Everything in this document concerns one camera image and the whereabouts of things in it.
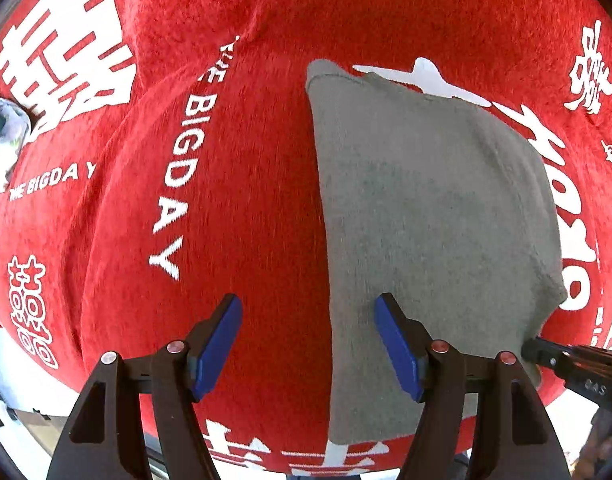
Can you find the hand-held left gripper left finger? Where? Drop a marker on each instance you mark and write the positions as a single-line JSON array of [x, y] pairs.
[[213, 350]]

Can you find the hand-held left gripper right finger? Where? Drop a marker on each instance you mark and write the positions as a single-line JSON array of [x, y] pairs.
[[398, 347]]

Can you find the red printed blanket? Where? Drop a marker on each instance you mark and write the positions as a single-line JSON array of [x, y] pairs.
[[220, 175]]

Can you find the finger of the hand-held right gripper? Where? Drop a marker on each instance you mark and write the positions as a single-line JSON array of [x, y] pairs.
[[561, 360]]

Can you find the grey cloth garment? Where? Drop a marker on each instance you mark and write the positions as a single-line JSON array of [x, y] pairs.
[[431, 240]]

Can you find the pile of light clothes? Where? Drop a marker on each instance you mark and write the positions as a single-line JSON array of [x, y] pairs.
[[0, 135]]

